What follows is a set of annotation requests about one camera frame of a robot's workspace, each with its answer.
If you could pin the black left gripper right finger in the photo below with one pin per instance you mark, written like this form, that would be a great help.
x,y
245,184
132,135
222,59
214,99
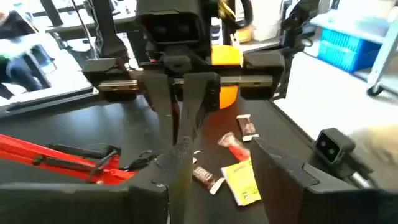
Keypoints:
x,y
295,199

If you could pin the brown chocolate candy wrapper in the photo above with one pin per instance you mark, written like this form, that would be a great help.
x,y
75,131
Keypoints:
x,y
196,160

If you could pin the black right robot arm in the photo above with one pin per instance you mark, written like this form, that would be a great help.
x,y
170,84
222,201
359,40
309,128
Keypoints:
x,y
109,31

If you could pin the white shelf cart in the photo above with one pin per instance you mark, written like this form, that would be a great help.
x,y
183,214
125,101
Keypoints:
x,y
385,56

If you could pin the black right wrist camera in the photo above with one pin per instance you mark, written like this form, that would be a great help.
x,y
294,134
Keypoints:
x,y
174,28

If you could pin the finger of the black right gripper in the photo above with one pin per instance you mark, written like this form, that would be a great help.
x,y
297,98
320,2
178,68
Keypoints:
x,y
196,99
161,99

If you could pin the black table-level camera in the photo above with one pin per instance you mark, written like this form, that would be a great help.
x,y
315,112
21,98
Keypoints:
x,y
331,146

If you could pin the red candy clear wrapper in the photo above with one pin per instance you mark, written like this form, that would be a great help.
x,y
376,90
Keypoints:
x,y
236,149

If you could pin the orange plastic bucket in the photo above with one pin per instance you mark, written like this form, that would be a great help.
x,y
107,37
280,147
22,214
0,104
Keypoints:
x,y
228,96

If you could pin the blue plastic crate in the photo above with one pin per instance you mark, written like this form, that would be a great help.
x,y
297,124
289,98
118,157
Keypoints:
x,y
342,49

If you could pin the yellow sour candy pack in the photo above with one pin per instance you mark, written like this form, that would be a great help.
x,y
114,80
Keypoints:
x,y
241,183

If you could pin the black aluminium table frame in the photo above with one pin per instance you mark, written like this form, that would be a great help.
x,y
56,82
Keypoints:
x,y
46,104

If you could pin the chocolate bar white-ended wrapper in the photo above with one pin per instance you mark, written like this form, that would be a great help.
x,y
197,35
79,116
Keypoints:
x,y
205,177
247,127

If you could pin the person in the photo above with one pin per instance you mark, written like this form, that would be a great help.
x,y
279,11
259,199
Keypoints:
x,y
18,62

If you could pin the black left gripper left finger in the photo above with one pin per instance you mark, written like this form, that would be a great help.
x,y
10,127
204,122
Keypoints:
x,y
93,205

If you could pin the red desk lamp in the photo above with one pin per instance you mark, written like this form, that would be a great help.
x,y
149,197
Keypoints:
x,y
18,149

